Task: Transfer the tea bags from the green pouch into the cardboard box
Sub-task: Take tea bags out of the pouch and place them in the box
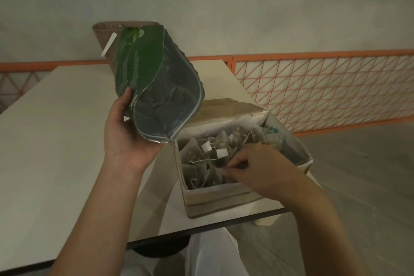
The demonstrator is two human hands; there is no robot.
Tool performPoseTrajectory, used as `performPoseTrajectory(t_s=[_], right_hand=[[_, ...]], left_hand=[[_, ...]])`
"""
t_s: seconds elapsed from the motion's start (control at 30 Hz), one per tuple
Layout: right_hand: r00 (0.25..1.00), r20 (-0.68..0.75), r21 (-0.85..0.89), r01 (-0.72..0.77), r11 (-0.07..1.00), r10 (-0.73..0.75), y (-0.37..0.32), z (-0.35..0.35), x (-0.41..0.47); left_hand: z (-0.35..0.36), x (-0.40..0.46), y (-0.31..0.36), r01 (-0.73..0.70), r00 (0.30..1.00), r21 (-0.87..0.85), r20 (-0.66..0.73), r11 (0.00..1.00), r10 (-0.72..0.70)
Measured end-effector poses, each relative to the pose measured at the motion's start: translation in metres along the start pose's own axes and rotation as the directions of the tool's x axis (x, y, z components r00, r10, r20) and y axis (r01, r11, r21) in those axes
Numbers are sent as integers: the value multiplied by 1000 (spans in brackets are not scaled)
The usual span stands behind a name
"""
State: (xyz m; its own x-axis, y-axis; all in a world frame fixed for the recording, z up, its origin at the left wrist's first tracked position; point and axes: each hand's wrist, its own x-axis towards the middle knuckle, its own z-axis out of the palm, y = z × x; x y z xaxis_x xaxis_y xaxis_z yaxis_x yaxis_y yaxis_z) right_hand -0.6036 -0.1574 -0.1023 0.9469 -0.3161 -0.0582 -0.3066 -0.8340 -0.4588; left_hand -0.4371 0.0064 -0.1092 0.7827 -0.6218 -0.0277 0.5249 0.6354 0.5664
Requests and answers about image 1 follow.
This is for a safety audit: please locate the person's right hand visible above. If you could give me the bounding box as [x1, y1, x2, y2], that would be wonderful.
[223, 143, 324, 212]

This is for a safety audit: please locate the person's left hand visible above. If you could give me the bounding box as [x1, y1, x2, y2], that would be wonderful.
[103, 87, 164, 175]

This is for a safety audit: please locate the beige paper box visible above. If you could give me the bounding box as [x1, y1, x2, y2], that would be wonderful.
[174, 97, 314, 219]

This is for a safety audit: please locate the heap of tea bags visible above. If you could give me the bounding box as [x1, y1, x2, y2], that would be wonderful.
[179, 125, 285, 191]

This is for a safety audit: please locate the green foil pouch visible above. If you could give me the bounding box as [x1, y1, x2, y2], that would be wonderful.
[115, 24, 205, 144]

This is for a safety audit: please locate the person's left forearm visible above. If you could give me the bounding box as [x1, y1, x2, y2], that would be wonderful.
[48, 161, 153, 276]

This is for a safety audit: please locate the person's right forearm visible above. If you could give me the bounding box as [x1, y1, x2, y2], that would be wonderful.
[284, 187, 369, 276]

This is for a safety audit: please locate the orange mesh fence panel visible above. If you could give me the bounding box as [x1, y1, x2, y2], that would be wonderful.
[0, 56, 233, 108]
[231, 49, 414, 137]

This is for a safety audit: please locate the black table base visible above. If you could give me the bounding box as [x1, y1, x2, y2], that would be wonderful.
[131, 237, 191, 259]

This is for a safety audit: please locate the brown plastic basket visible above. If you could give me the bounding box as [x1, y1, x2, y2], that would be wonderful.
[92, 21, 161, 74]

